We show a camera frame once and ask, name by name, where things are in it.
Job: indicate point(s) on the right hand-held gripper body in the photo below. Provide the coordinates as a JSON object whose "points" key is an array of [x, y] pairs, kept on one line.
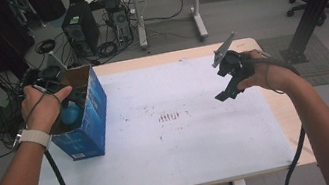
{"points": [[235, 63]]}

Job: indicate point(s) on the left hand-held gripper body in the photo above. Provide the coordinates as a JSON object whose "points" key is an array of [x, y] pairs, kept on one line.
{"points": [[48, 76]]}

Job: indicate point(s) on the blue bottle with white cap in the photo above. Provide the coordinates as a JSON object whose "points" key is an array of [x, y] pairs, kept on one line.
{"points": [[72, 116]]}

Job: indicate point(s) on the blue cardboard box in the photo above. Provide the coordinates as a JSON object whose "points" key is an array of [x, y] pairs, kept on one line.
{"points": [[93, 124]]}

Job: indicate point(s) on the person's left hand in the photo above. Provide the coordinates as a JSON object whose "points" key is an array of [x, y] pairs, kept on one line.
{"points": [[41, 108]]}

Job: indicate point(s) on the person's right hand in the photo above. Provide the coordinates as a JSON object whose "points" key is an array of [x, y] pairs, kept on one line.
{"points": [[271, 74]]}

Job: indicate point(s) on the white table mat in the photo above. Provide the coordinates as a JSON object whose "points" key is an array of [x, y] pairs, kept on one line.
{"points": [[194, 141]]}

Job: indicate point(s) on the black computer tower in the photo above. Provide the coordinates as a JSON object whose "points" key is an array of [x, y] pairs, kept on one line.
{"points": [[81, 28]]}

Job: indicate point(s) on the white wristwatch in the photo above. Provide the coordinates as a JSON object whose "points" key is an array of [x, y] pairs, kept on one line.
{"points": [[33, 136]]}

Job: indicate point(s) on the grey floor mat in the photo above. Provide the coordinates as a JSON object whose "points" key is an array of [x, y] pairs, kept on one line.
{"points": [[326, 62]]}

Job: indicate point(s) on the black office chair base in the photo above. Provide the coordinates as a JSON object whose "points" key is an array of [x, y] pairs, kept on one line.
{"points": [[313, 3]]}

